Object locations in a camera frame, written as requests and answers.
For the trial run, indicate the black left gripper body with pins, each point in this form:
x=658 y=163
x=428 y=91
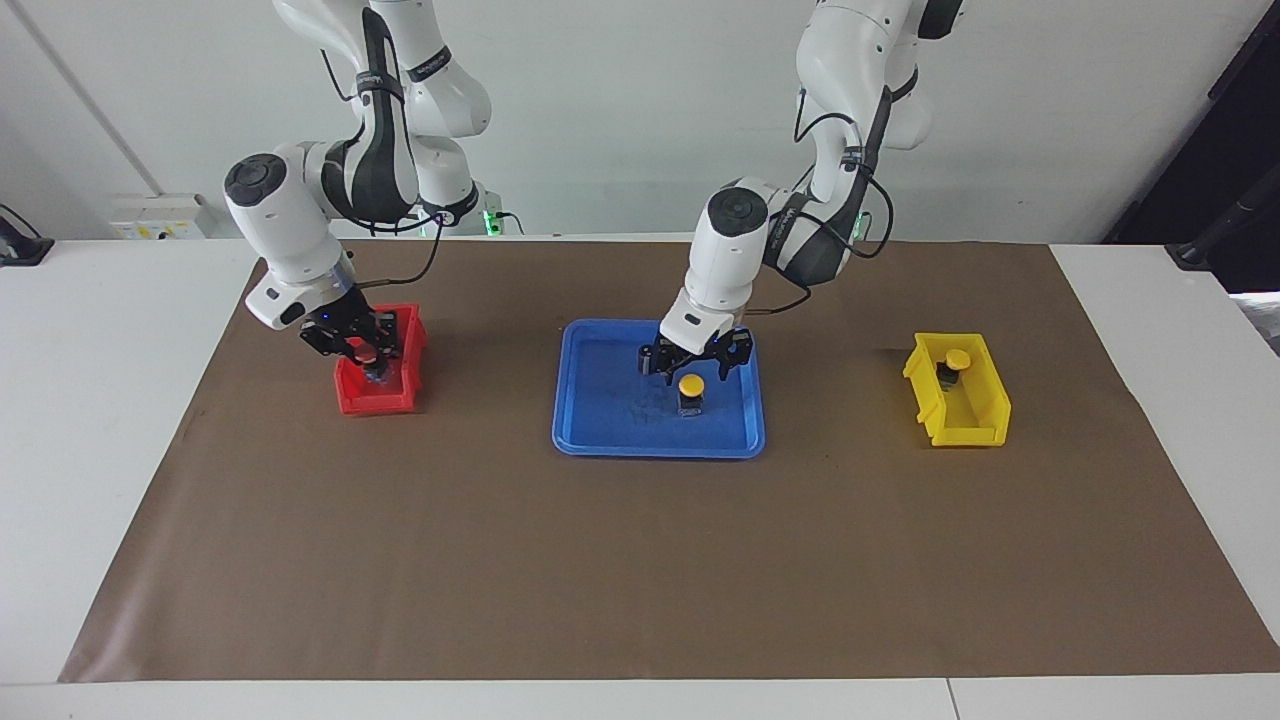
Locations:
x=700 y=348

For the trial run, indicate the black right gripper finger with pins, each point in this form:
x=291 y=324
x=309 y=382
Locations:
x=350 y=352
x=388 y=342

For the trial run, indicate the brown paper table mat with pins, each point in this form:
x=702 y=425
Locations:
x=500 y=560

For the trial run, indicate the yellow plastic storage bin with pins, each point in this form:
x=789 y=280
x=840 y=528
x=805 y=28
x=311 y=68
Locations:
x=970 y=420

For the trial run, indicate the yellow push button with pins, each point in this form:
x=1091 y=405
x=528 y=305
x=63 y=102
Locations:
x=958 y=357
x=690 y=383

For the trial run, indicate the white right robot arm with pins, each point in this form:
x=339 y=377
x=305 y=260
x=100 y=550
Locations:
x=290 y=220

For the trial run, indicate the dark panel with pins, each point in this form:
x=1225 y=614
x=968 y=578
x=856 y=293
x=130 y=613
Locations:
x=1210 y=120

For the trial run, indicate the blue plastic tray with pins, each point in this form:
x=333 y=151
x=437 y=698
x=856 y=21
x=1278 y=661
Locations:
x=590 y=420

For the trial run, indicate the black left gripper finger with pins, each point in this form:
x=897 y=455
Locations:
x=650 y=364
x=728 y=366

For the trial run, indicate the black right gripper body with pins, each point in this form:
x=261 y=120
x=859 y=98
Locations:
x=345 y=325

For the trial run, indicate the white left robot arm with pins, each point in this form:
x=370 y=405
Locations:
x=725 y=260

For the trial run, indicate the black tripod stand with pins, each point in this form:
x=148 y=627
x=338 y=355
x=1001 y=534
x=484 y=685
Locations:
x=1220 y=235

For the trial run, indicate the black stand base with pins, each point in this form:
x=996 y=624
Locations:
x=25 y=250

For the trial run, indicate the red plastic storage bin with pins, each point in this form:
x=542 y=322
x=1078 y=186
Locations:
x=375 y=400

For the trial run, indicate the white wall power strip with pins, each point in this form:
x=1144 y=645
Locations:
x=160 y=215

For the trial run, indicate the red push button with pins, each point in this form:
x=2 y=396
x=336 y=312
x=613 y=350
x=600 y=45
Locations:
x=368 y=356

